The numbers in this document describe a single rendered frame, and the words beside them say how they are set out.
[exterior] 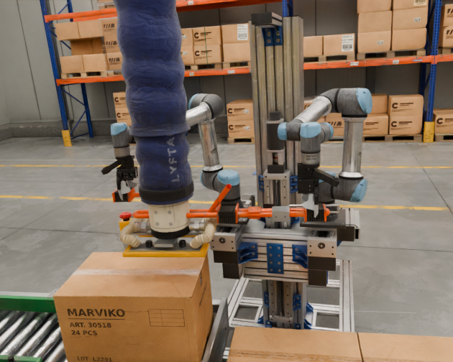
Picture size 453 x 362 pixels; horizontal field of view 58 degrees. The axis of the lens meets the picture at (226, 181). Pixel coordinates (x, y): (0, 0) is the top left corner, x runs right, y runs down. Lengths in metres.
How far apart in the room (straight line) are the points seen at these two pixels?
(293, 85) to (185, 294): 1.17
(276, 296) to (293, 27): 1.49
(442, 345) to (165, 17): 1.83
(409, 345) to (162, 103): 1.53
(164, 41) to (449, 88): 9.02
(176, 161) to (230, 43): 7.41
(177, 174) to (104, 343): 0.82
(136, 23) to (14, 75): 11.83
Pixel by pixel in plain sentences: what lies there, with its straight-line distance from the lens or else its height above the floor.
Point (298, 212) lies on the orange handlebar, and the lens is 1.66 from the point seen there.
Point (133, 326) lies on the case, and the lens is 1.88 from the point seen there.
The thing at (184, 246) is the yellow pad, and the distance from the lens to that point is 1.68.
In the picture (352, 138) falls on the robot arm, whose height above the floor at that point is 1.46.
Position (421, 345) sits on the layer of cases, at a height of 0.54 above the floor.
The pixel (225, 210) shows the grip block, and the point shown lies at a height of 1.26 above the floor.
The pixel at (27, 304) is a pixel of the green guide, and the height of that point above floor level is 0.61.
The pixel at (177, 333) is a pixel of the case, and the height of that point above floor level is 0.77.
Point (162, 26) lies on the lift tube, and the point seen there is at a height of 1.98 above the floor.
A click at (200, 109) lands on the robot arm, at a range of 2.02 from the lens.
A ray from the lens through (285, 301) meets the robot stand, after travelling 2.53.
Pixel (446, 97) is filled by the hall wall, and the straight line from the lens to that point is 10.22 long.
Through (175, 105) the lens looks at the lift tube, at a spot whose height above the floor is 1.70.
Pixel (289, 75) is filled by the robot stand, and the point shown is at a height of 1.75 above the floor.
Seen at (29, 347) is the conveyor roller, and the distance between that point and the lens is 2.42.
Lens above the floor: 1.87
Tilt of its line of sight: 17 degrees down
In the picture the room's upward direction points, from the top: 4 degrees counter-clockwise
